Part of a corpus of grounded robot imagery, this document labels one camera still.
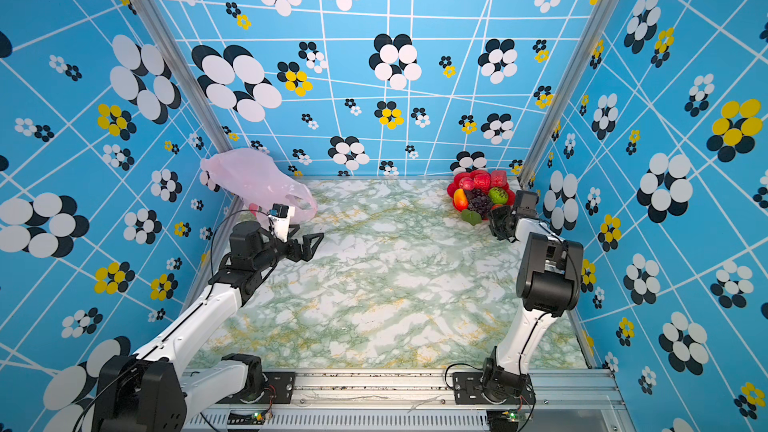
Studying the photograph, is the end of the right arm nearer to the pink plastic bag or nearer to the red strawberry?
the red strawberry

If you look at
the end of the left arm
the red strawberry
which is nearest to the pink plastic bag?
the end of the left arm

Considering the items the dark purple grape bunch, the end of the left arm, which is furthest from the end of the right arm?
the end of the left arm

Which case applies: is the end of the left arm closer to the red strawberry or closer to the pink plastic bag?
the pink plastic bag

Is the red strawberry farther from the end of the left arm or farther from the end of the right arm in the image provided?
the end of the left arm

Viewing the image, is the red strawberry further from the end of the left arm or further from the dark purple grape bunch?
the end of the left arm

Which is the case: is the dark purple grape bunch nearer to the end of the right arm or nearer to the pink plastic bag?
the end of the right arm
